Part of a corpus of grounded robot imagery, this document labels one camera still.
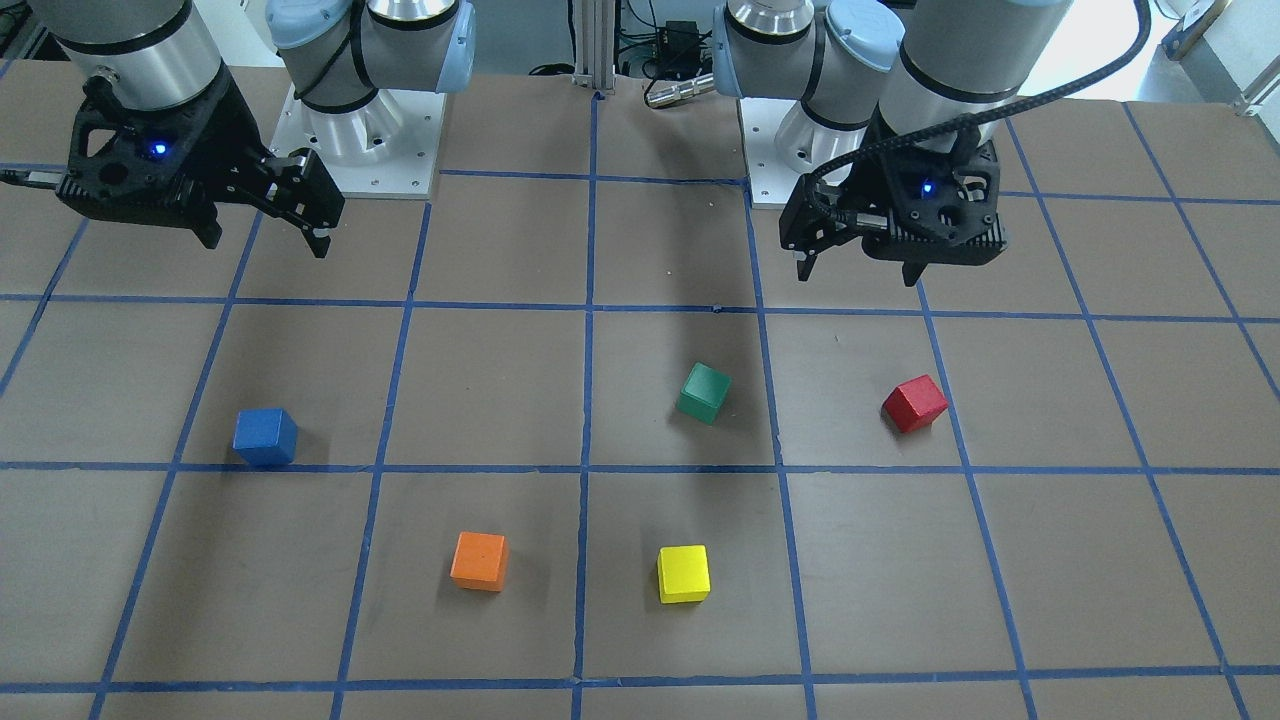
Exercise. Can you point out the blue block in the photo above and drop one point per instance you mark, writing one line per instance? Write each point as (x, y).
(265, 436)

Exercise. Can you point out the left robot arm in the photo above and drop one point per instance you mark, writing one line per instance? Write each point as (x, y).
(858, 81)

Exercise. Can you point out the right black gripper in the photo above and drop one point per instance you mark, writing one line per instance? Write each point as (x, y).
(222, 133)

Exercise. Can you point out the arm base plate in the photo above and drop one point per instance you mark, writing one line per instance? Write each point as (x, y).
(400, 150)
(770, 170)

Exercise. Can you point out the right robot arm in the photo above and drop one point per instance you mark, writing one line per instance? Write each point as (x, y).
(160, 54)

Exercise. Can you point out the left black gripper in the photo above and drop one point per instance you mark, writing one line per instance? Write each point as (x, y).
(826, 203)

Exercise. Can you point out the red block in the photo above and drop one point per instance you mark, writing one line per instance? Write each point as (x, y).
(915, 404)

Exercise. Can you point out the yellow block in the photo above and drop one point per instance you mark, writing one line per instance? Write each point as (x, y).
(683, 573)

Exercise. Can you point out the orange block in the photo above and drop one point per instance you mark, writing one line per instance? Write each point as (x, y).
(480, 561)

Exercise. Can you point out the aluminium frame post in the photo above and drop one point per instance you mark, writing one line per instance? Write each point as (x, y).
(594, 44)

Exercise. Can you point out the green block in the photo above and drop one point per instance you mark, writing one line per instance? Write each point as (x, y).
(703, 393)

